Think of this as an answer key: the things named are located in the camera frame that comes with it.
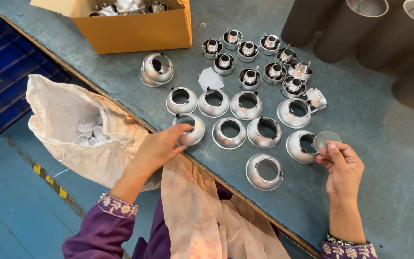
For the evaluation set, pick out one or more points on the silver tilted lamp housing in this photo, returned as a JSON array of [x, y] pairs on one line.
[[149, 73]]

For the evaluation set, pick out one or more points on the person's left hand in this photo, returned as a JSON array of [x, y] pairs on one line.
[[155, 149]]

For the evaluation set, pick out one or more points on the dark green bangle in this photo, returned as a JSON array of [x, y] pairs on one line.
[[347, 241]]

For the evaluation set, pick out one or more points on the person's right hand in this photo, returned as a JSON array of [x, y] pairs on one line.
[[345, 172]]

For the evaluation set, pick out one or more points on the small clear plastic bit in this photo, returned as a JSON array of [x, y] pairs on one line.
[[203, 25]]

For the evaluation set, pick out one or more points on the purple embroidered garment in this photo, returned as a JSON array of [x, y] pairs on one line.
[[95, 237]]

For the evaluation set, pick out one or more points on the cluster of small chrome lamp cups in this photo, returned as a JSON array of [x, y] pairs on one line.
[[225, 62]]

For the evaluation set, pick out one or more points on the brown cardboard box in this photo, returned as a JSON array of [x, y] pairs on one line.
[[131, 32]]

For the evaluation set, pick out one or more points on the blue plastic crate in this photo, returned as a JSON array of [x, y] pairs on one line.
[[2, 72]]

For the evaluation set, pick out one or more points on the pink floral scarf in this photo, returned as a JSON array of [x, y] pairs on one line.
[[192, 212]]

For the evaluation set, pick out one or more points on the frosted round lens disc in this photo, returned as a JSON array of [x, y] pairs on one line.
[[322, 139]]

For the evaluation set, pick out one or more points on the heap of white plastic parts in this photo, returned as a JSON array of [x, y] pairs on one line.
[[90, 131]]

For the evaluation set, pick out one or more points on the white paper piece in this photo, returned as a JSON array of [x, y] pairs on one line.
[[210, 79]]

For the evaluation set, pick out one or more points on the silver ribbed heat sink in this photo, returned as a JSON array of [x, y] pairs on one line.
[[316, 98]]

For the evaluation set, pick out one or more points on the silver cone reflector shell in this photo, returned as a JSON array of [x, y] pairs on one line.
[[195, 132]]

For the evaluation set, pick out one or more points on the heap of chrome lamp parts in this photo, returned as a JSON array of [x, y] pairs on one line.
[[128, 7]]

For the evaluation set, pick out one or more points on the white woven sack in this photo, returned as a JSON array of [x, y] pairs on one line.
[[59, 108]]

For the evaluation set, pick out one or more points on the group of silver reflector cones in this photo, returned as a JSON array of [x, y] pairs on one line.
[[246, 115]]

